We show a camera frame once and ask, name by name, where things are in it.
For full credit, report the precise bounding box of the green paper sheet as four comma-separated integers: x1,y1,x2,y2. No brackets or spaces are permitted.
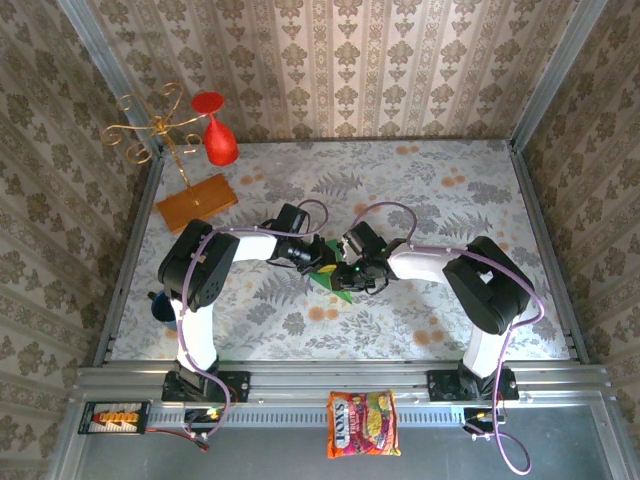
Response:
307,238,355,305

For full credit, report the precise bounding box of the floral table mat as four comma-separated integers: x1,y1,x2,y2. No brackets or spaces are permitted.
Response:
110,139,572,362

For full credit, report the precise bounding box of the red wine glass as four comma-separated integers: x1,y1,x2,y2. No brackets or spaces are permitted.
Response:
190,91,240,167

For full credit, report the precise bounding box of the blue cup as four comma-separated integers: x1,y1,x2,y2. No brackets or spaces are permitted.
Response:
148,291,177,331

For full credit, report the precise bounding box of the orange candy bag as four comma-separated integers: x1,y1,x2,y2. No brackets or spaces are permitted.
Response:
326,389,403,460

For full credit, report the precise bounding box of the small connector board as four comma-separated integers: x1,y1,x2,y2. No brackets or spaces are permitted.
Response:
462,407,507,442
183,407,225,424

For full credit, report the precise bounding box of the gold wire stand wooden base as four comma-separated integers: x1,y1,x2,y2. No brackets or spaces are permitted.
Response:
101,82,239,235

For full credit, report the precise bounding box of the aluminium frame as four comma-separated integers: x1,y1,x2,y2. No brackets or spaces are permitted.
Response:
47,0,640,480

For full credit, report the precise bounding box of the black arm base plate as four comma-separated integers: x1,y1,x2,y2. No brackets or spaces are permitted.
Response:
161,369,252,404
426,368,520,402

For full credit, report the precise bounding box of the slotted grey cable duct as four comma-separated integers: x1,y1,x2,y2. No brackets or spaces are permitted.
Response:
149,409,469,427

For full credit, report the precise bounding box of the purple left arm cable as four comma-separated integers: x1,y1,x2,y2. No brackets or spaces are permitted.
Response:
177,199,330,451

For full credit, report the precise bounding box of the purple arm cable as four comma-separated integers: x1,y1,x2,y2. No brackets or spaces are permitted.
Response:
352,201,546,474
177,199,330,451

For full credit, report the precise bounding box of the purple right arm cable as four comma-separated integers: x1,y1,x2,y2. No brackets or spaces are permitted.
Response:
352,201,546,474

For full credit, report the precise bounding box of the red and black wire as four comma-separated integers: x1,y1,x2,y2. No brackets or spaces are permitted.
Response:
144,427,211,454

